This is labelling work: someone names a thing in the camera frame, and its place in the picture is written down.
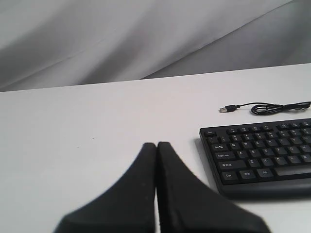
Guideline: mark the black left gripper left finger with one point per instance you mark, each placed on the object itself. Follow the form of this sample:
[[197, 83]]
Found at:
[[126, 207]]

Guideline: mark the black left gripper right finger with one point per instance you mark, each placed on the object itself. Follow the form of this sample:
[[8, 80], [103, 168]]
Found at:
[[187, 205]]

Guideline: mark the black Acer keyboard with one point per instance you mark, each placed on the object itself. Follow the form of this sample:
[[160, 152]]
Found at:
[[269, 160]]

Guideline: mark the grey backdrop cloth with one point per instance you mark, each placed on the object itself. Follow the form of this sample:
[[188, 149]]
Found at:
[[53, 43]]

